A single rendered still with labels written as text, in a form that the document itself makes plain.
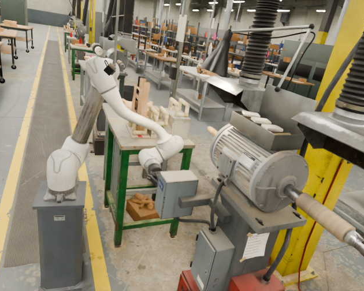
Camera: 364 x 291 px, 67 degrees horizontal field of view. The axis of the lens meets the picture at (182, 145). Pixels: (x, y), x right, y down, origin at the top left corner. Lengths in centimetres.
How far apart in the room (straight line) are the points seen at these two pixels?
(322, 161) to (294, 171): 102
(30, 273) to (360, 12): 273
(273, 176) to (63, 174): 116
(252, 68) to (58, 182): 122
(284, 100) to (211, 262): 74
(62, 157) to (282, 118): 118
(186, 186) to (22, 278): 149
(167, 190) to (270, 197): 43
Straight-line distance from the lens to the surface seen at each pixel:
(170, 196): 123
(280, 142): 105
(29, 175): 347
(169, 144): 162
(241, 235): 119
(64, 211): 178
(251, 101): 131
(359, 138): 87
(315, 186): 216
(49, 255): 201
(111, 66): 134
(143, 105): 200
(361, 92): 96
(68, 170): 170
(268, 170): 102
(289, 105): 118
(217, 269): 129
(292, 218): 119
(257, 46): 134
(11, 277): 239
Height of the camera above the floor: 172
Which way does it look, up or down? 22 degrees down
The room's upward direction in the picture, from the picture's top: 10 degrees clockwise
